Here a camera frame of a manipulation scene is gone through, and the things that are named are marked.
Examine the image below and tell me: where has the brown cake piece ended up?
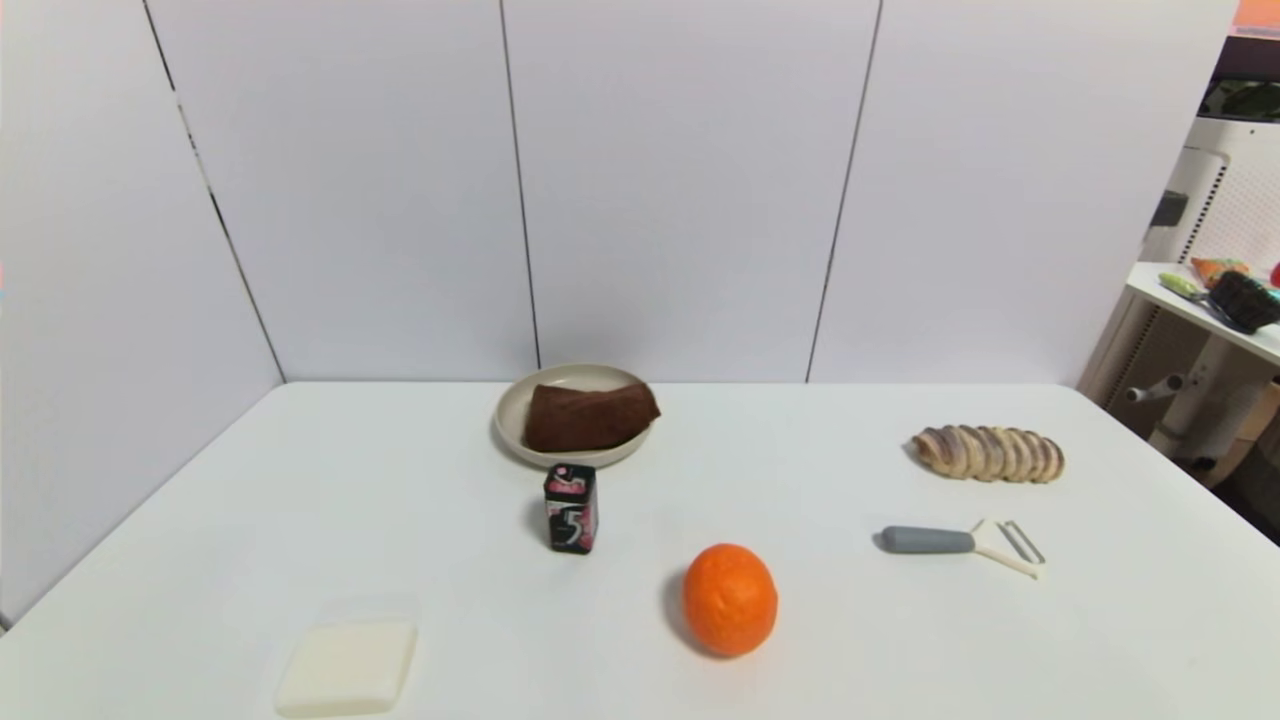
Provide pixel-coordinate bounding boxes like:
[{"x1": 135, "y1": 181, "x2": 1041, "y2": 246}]
[{"x1": 523, "y1": 382, "x2": 662, "y2": 453}]

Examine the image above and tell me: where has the beige round plate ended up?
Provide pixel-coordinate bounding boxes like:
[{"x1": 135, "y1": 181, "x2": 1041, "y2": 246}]
[{"x1": 493, "y1": 362, "x2": 656, "y2": 470}]

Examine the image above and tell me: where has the black pink gum box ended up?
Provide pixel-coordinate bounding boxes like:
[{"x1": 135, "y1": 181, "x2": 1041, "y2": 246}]
[{"x1": 543, "y1": 463, "x2": 599, "y2": 555}]

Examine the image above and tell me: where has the orange fruit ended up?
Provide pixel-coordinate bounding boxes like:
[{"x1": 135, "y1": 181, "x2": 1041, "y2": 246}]
[{"x1": 682, "y1": 542, "x2": 779, "y2": 658}]

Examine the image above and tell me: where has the striped bread loaf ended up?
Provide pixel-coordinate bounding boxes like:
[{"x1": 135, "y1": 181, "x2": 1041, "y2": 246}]
[{"x1": 911, "y1": 424, "x2": 1066, "y2": 484}]

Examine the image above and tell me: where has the white soap block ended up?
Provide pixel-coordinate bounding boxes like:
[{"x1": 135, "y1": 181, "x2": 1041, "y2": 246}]
[{"x1": 274, "y1": 618, "x2": 419, "y2": 719}]

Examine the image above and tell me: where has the white side desk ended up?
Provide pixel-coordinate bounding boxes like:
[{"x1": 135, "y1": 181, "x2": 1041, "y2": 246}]
[{"x1": 1080, "y1": 260, "x2": 1280, "y2": 491}]

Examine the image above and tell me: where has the orange toy item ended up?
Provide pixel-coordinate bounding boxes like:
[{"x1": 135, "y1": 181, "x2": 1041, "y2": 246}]
[{"x1": 1190, "y1": 257, "x2": 1251, "y2": 289}]

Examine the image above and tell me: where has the black bristle brush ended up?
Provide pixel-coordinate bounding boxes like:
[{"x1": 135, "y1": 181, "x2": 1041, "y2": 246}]
[{"x1": 1208, "y1": 270, "x2": 1280, "y2": 335}]

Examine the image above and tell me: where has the white pegboard rack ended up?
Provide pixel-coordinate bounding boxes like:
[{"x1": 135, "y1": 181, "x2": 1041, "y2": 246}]
[{"x1": 1140, "y1": 117, "x2": 1280, "y2": 269}]

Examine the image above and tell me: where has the grey handled white peeler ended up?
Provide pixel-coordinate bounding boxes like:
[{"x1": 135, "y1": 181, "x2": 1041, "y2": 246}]
[{"x1": 880, "y1": 518, "x2": 1047, "y2": 580}]

